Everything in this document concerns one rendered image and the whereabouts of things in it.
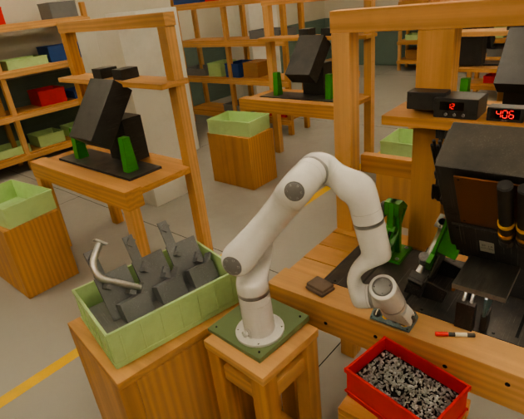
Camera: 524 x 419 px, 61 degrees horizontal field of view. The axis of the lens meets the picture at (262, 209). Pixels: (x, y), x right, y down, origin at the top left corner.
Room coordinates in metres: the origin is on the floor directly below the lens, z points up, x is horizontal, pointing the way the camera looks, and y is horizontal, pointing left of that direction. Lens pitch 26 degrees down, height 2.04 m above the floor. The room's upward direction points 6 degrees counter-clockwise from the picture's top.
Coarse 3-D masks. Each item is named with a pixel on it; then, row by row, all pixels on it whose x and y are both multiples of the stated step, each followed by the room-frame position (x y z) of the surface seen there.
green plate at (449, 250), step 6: (444, 222) 1.37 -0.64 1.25; (444, 228) 1.37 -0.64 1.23; (444, 234) 1.38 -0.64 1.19; (438, 240) 1.38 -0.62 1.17; (444, 240) 1.38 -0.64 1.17; (450, 240) 1.36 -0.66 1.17; (438, 246) 1.39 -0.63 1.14; (444, 246) 1.38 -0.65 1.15; (450, 246) 1.36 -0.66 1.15; (432, 252) 1.39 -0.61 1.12; (438, 252) 1.39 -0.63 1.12; (444, 252) 1.38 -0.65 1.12; (450, 252) 1.36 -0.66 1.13; (456, 252) 1.35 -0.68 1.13; (450, 258) 1.36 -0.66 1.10; (456, 258) 1.36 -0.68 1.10
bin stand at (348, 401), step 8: (344, 400) 1.05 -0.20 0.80; (352, 400) 1.05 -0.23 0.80; (344, 408) 1.02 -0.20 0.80; (352, 408) 1.02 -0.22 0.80; (360, 408) 1.01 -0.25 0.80; (344, 416) 1.01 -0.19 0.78; (352, 416) 0.99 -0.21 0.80; (360, 416) 0.98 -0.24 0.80; (368, 416) 0.98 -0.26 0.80; (464, 416) 0.95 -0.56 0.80
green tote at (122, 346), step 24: (168, 264) 1.90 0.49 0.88; (216, 264) 1.81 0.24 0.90; (96, 288) 1.70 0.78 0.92; (216, 288) 1.60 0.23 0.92; (168, 312) 1.46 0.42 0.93; (192, 312) 1.52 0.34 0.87; (216, 312) 1.58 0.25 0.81; (96, 336) 1.47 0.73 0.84; (120, 336) 1.34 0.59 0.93; (144, 336) 1.39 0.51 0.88; (168, 336) 1.45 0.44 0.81; (120, 360) 1.33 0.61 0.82
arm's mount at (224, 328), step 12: (276, 300) 1.53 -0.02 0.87; (240, 312) 1.48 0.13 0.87; (276, 312) 1.45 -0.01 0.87; (288, 312) 1.44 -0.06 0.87; (300, 312) 1.43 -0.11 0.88; (216, 324) 1.43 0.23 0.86; (228, 324) 1.42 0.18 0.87; (288, 324) 1.37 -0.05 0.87; (300, 324) 1.37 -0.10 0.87; (228, 336) 1.35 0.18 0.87; (288, 336) 1.31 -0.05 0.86; (240, 348) 1.27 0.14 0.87; (252, 348) 1.26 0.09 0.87; (264, 348) 1.26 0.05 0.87; (276, 348) 1.27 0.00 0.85
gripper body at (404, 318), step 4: (408, 308) 1.15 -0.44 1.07; (404, 312) 1.13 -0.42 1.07; (408, 312) 1.14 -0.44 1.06; (412, 312) 1.16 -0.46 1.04; (384, 316) 1.21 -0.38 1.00; (388, 316) 1.18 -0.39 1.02; (400, 316) 1.13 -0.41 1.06; (404, 316) 1.13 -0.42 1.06; (408, 316) 1.14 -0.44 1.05; (392, 320) 1.20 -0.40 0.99; (396, 320) 1.18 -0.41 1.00; (400, 320) 1.16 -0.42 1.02; (404, 320) 1.14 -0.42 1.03; (408, 320) 1.14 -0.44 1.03; (412, 320) 1.16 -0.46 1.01; (404, 324) 1.17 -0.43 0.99; (408, 324) 1.15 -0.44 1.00
